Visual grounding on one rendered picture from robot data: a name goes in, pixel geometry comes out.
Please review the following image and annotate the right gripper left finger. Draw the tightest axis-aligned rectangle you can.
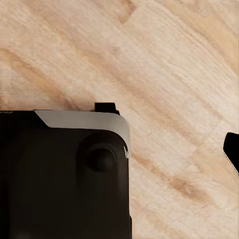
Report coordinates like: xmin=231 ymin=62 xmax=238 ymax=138
xmin=0 ymin=132 xmax=26 ymax=192

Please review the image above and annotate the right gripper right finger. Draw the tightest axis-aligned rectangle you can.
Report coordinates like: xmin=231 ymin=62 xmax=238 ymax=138
xmin=223 ymin=132 xmax=239 ymax=172

